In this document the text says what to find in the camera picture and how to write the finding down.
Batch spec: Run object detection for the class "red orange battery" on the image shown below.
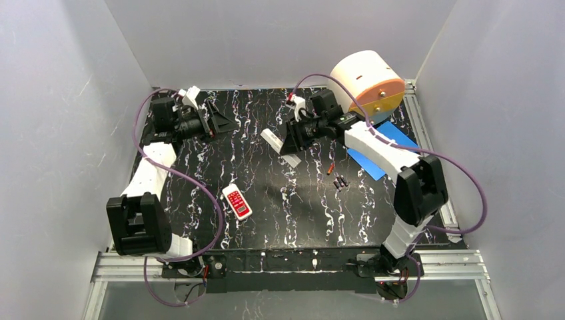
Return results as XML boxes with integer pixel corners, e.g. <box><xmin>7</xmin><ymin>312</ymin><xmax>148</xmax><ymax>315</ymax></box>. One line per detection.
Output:
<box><xmin>326</xmin><ymin>163</ymin><xmax>334</xmax><ymax>175</ymax></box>

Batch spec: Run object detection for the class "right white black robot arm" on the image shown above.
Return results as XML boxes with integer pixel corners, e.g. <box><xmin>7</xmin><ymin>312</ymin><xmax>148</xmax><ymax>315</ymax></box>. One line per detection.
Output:
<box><xmin>279</xmin><ymin>89</ymin><xmax>448</xmax><ymax>305</ymax></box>

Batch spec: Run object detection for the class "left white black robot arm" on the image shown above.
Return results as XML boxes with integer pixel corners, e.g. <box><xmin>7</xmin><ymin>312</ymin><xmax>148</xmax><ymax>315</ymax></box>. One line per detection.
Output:
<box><xmin>106</xmin><ymin>93</ymin><xmax>237</xmax><ymax>264</ymax></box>

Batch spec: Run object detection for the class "white cylindrical drum box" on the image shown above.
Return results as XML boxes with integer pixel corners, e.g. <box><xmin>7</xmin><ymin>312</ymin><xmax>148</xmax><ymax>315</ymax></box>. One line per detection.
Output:
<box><xmin>330</xmin><ymin>50</ymin><xmax>405</xmax><ymax>124</ymax></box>

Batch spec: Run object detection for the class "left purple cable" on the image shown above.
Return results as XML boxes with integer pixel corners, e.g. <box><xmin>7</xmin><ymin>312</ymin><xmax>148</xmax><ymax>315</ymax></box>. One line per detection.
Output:
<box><xmin>131</xmin><ymin>87</ymin><xmax>225</xmax><ymax>308</ymax></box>

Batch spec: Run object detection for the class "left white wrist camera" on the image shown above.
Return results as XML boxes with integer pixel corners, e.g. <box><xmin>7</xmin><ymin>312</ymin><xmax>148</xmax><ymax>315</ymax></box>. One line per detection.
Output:
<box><xmin>177</xmin><ymin>86</ymin><xmax>201</xmax><ymax>110</ymax></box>

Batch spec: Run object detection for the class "red white remote control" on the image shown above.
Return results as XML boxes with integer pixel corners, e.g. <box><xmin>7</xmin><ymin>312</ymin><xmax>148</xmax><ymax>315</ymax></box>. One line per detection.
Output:
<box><xmin>222</xmin><ymin>183</ymin><xmax>253</xmax><ymax>221</ymax></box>

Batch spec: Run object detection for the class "blue square plate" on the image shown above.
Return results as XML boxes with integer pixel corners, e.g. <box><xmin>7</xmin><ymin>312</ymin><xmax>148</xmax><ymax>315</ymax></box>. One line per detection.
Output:
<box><xmin>344</xmin><ymin>121</ymin><xmax>420</xmax><ymax>185</ymax></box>

